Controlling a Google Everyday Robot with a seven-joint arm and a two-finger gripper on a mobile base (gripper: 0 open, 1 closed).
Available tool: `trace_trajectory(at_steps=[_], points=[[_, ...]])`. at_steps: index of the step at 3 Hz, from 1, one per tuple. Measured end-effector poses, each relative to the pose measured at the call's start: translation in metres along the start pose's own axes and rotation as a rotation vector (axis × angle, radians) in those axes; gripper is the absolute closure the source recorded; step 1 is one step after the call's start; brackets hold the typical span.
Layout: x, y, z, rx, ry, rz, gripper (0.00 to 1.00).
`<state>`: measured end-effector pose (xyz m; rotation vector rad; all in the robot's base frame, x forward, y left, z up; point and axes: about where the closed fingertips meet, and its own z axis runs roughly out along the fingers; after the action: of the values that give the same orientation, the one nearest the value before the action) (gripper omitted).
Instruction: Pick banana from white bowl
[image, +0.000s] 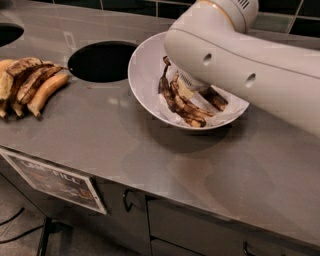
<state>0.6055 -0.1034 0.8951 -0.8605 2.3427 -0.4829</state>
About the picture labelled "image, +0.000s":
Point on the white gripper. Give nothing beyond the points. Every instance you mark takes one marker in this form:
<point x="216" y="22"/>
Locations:
<point x="190" y="82"/>

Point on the dark overripe banana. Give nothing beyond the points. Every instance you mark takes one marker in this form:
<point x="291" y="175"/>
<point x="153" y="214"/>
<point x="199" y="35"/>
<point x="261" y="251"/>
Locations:
<point x="190" y="113"/>
<point x="164" y="88"/>
<point x="214" y="98"/>

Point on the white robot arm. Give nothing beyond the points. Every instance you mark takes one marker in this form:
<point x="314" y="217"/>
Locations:
<point x="210" y="45"/>

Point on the white bowl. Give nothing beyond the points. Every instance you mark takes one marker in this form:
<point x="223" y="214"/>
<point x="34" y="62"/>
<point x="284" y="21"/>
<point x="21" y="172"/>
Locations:
<point x="144" y="71"/>

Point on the white paper bowl liner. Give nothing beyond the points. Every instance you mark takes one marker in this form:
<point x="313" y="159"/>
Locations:
<point x="234" y="109"/>

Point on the yellow banana on counter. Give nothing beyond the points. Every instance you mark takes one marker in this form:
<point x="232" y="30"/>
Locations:
<point x="43" y="93"/>

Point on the brown spotted banana front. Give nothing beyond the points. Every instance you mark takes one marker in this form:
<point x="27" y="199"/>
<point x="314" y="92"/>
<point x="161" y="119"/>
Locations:
<point x="34" y="81"/>

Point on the brown spotted banana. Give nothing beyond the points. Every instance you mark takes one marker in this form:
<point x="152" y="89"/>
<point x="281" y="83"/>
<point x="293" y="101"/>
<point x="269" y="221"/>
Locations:
<point x="34" y="81"/>
<point x="21" y="65"/>

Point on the brown spotted banana top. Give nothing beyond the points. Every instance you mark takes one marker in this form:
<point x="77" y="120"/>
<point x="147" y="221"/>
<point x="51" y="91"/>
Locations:
<point x="21" y="65"/>

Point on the pale banana far left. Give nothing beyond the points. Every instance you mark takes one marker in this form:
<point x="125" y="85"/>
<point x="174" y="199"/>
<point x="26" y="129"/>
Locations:
<point x="5" y="81"/>

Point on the landfill sign on cabinet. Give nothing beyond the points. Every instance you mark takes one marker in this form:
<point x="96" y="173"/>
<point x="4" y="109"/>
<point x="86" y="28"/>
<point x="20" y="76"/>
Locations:
<point x="57" y="182"/>

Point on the black cabinet door handle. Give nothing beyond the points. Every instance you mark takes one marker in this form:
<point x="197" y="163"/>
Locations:
<point x="127" y="205"/>

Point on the black drawer handle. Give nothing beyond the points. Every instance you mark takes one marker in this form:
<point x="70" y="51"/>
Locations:
<point x="250" y="250"/>

